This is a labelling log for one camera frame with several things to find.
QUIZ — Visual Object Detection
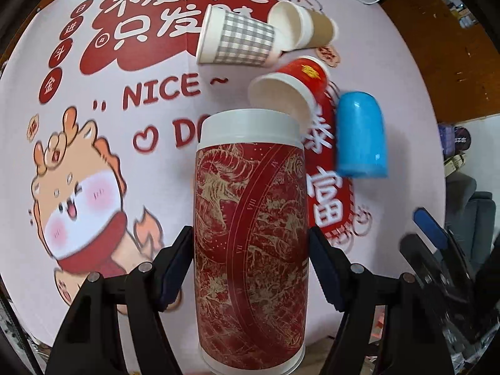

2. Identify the tall red patterned cup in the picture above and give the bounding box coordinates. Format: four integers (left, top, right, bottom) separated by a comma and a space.
193, 108, 308, 374

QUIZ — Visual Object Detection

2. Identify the blue plastic cup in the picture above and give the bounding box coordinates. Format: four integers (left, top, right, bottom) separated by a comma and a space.
336, 92, 388, 179

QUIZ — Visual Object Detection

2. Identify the red paper cup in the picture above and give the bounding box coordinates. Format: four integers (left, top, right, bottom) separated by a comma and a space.
247, 56, 330, 135

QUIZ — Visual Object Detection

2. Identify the brown paper cup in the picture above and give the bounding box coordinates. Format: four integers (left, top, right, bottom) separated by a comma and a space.
267, 1, 339, 52

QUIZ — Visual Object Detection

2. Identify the grey checkered paper cup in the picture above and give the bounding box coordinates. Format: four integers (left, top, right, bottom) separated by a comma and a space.
196, 5, 285, 67

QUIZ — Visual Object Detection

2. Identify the grey chair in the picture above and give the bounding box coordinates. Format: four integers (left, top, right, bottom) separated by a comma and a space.
445, 172, 497, 272

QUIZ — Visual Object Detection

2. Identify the printed cartoon tablecloth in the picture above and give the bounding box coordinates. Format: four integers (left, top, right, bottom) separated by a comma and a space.
1, 0, 446, 344

